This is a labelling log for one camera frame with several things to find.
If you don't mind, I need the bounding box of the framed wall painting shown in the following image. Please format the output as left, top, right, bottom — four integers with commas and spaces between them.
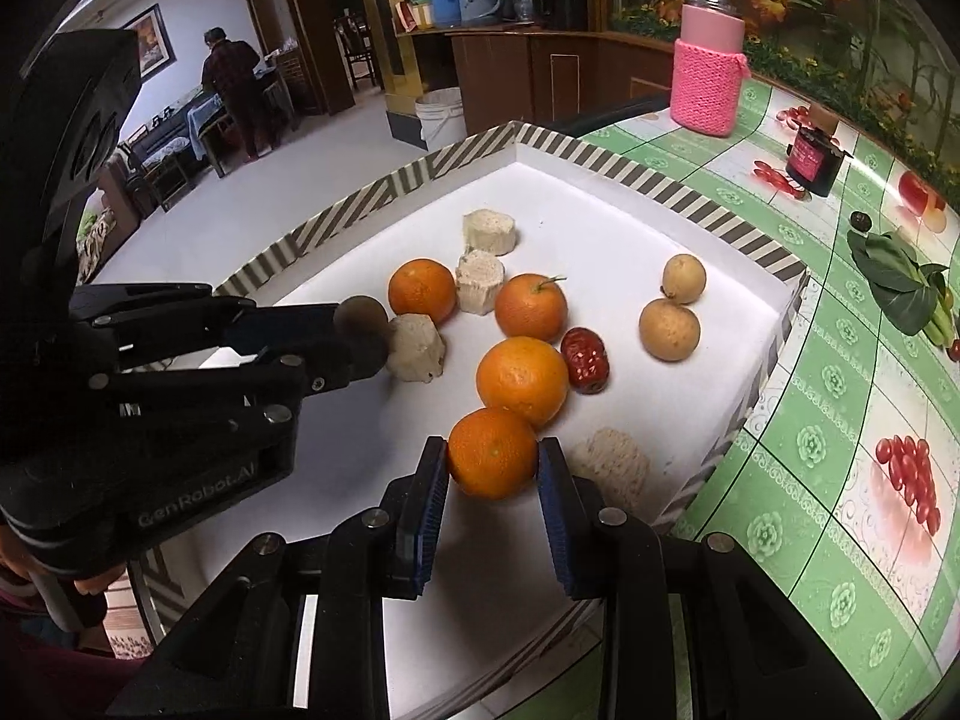
124, 4, 176, 82

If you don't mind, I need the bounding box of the pink knit sleeved jar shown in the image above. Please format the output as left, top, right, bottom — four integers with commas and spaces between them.
669, 0, 750, 137

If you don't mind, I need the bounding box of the small dark round fruit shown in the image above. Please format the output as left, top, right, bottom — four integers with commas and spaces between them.
850, 211, 872, 234

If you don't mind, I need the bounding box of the person in background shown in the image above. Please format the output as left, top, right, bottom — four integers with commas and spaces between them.
202, 26, 280, 161

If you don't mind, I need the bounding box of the wooden cabinet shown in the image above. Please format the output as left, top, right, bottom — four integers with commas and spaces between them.
397, 23, 677, 139

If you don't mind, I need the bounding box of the operator left hand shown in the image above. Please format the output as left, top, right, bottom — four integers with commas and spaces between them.
0, 525, 125, 595

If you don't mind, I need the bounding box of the red jujube date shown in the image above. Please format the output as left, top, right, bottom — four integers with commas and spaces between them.
560, 327, 610, 395

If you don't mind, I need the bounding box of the white plastic bucket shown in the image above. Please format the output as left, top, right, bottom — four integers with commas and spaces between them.
415, 86, 467, 151

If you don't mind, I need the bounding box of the black tea canister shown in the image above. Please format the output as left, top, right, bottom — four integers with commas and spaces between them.
786, 104, 846, 197

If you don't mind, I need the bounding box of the brown kiwi fruit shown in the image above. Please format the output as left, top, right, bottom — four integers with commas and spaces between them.
334, 294, 389, 338

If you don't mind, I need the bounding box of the bok choy left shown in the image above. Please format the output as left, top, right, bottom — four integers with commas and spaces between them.
846, 229, 958, 349

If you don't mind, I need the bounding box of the brown round pear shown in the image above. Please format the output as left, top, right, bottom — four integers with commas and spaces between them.
638, 299, 701, 362

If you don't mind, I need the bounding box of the small tangerine with stem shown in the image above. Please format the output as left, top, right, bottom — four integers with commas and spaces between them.
494, 273, 568, 343

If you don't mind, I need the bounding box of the large orange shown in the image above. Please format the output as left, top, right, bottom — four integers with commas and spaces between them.
475, 337, 569, 429

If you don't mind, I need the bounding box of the striped white tray box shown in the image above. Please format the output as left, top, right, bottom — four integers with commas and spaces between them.
133, 124, 809, 718

